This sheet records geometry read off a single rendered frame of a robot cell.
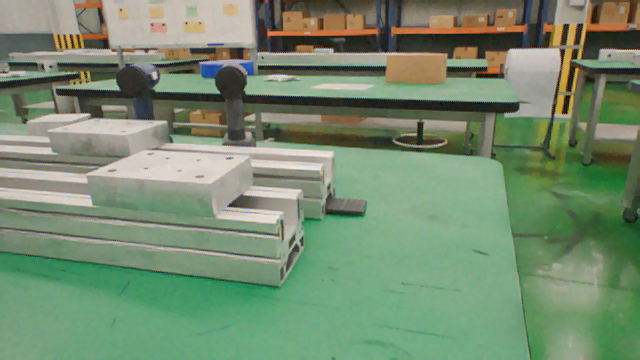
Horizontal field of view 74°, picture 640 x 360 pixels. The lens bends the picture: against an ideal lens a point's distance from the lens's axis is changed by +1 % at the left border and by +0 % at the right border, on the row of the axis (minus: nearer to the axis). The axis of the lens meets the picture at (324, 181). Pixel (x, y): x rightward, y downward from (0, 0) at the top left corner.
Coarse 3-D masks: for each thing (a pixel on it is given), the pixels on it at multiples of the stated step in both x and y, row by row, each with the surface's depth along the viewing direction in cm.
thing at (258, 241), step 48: (0, 192) 56; (48, 192) 55; (288, 192) 54; (0, 240) 57; (48, 240) 55; (96, 240) 54; (144, 240) 51; (192, 240) 49; (240, 240) 48; (288, 240) 50
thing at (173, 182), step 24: (120, 168) 51; (144, 168) 51; (168, 168) 51; (192, 168) 51; (216, 168) 50; (240, 168) 52; (96, 192) 50; (120, 192) 49; (144, 192) 48; (168, 192) 47; (192, 192) 46; (216, 192) 47; (240, 192) 53
